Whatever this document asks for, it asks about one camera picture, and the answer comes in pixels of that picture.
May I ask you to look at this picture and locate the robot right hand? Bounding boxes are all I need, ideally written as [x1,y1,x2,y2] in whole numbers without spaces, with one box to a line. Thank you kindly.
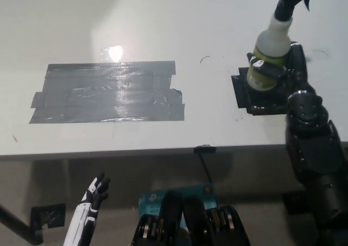
[246,41,310,95]

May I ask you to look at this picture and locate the black metal table leg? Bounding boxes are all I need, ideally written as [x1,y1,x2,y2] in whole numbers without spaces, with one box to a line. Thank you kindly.
[0,202,45,244]

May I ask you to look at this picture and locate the black tape square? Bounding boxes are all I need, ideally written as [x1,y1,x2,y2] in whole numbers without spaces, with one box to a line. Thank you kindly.
[231,66,289,118]

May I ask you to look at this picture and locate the black floor tape patch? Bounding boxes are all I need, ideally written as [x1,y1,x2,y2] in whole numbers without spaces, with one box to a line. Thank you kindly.
[30,203,67,229]

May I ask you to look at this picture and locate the grey duct tape patch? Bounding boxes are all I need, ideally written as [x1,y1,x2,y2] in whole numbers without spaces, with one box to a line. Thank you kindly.
[28,60,185,125]

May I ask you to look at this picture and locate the white spray bottle green label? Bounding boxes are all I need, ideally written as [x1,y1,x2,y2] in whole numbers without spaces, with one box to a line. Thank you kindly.
[245,0,320,90]

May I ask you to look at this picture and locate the thin black cable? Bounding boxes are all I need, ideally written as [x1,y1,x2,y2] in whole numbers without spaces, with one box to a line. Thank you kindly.
[198,151,214,186]

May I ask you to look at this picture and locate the robot torso black teal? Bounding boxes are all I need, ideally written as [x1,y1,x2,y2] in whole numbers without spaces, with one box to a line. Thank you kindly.
[132,184,251,246]

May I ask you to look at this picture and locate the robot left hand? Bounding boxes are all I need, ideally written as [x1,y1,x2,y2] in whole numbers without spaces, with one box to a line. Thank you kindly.
[81,171,111,211]

